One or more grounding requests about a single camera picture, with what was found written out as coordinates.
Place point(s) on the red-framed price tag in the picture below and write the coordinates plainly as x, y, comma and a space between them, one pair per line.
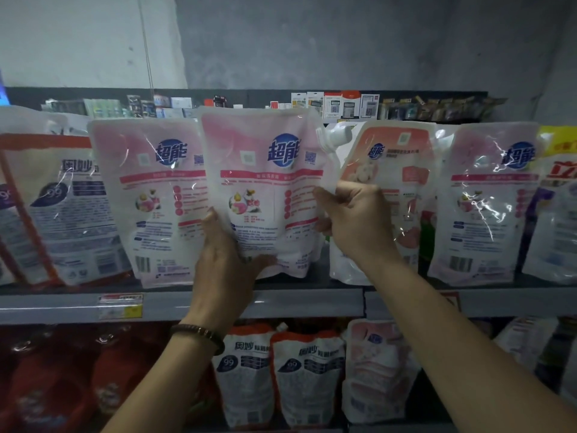
449, 301
121, 306

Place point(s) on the row of small toiletry boxes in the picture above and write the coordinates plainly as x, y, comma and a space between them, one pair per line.
343, 105

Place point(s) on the grey metal shelf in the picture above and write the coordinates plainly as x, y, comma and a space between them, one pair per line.
297, 304

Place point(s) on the dark background shelf unit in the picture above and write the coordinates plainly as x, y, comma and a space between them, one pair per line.
27, 96

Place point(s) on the person's left forearm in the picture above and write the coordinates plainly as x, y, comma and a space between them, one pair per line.
167, 383

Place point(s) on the purple yellow Liby pouches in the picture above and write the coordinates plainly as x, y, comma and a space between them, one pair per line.
559, 157

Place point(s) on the row of red detergent bottles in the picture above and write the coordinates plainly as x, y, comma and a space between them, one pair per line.
72, 374

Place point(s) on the person's right forearm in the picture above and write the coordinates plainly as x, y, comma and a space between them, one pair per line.
478, 356

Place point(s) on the person's left hand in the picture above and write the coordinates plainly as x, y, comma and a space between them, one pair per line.
225, 288

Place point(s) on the large orange OMO pouches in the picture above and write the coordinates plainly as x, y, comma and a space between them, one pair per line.
63, 221

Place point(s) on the small pink white Chaoneng pouches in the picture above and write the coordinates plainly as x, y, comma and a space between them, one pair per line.
380, 374

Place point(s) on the person's right hand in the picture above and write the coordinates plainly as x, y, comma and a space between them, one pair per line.
361, 221

